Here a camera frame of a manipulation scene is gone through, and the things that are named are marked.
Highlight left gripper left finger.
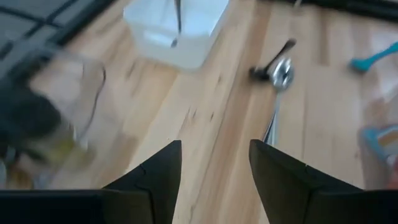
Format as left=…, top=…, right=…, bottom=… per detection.
left=102, top=139, right=183, bottom=224

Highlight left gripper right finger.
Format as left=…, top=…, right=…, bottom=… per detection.
left=248, top=139, right=364, bottom=224

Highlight black-lidded spice bottle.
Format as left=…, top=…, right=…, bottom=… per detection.
left=27, top=133, right=96, bottom=175

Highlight silver metal utensil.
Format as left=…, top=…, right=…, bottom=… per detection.
left=262, top=57, right=295, bottom=147

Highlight dark metal spoon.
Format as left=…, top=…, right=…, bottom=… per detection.
left=248, top=37, right=298, bottom=82
left=170, top=0, right=183, bottom=49

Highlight blue beef ramen packet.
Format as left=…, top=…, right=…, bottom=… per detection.
left=359, top=124, right=398, bottom=166

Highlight clear plastic bin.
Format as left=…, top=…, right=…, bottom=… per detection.
left=356, top=90, right=398, bottom=191
left=0, top=46, right=108, bottom=190

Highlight teal plastic spoon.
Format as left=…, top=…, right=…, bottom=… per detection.
left=348, top=42, right=398, bottom=75

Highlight white plastic tray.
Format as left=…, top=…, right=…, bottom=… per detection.
left=123, top=0, right=231, bottom=73

